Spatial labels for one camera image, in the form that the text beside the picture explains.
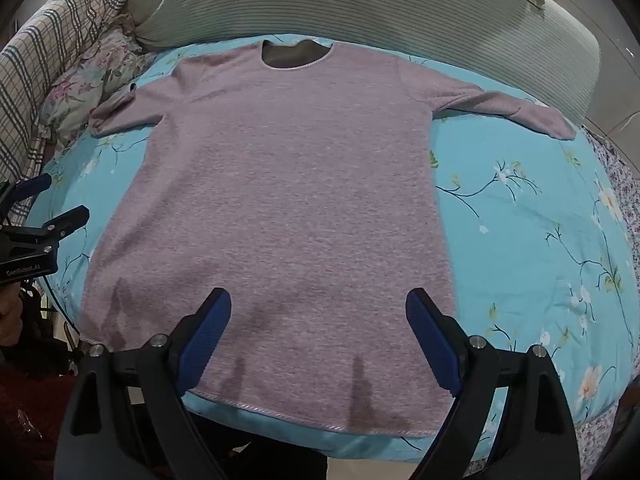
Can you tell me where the green striped quilt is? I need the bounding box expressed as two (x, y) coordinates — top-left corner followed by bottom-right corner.
(129, 0), (601, 128)

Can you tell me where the purple long-sleeve shirt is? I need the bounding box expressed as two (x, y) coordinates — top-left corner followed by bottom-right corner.
(90, 39), (576, 436)

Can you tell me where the person's left forearm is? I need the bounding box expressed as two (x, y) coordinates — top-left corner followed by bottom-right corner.
(0, 355), (76, 480)

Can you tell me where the person's left hand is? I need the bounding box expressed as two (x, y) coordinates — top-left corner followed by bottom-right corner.
(0, 285), (23, 346)

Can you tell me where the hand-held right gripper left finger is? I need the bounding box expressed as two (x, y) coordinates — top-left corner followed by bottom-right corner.
(54, 287), (241, 480)

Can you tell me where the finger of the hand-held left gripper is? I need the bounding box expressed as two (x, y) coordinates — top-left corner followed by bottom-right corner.
(0, 173), (53, 222)
(0, 206), (91, 257)

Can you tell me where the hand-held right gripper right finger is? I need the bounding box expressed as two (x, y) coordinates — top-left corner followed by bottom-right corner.
(405, 287), (583, 480)

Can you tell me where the blue floral bed sheet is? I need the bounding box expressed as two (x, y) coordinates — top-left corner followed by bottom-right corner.
(25, 34), (638, 463)

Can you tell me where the floral pillow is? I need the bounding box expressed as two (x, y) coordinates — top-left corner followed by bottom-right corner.
(40, 27), (151, 153)

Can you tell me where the plaid blanket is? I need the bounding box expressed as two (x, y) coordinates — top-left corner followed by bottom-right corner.
(0, 0), (151, 226)

